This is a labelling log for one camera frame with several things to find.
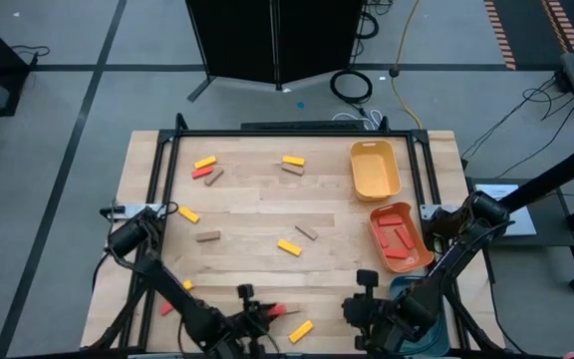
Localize grey side cart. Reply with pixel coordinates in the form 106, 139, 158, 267
465, 177, 574, 293

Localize yellow extension cable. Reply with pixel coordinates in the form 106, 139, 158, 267
390, 0, 424, 130

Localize black camera stand beam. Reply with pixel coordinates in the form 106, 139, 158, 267
500, 142, 574, 228

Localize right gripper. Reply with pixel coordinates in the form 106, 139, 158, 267
342, 269, 403, 353

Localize teal plastic bin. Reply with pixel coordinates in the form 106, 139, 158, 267
389, 275, 450, 358

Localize white paper sheet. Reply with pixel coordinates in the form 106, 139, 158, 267
474, 182, 537, 236

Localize black folding partition screen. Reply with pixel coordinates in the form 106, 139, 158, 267
184, 0, 369, 104

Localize orange plastic bin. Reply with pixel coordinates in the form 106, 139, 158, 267
369, 200, 435, 274

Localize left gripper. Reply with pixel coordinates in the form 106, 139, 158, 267
224, 283, 302, 359

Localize yellow plastic bin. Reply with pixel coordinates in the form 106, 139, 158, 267
349, 139, 403, 202

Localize white cable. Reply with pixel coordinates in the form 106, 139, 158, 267
331, 109, 384, 132

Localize coiled black cable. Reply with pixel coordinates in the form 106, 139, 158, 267
329, 69, 374, 105
355, 9, 381, 40

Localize black aluminium table frame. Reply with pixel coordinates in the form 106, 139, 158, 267
81, 112, 510, 359

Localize black power strip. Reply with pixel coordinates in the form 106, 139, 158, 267
240, 120, 366, 132

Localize black floor cable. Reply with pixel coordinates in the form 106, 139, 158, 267
460, 74, 574, 161

